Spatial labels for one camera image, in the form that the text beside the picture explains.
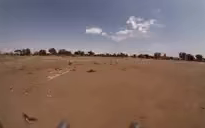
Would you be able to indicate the robot's own part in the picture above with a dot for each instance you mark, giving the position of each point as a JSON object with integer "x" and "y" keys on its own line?
{"x": 63, "y": 125}
{"x": 134, "y": 124}

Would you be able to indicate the brown bare dirt ground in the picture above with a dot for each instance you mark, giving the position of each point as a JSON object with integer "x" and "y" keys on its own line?
{"x": 116, "y": 96}

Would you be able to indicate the row of trees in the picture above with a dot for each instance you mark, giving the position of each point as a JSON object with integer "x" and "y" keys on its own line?
{"x": 61, "y": 52}

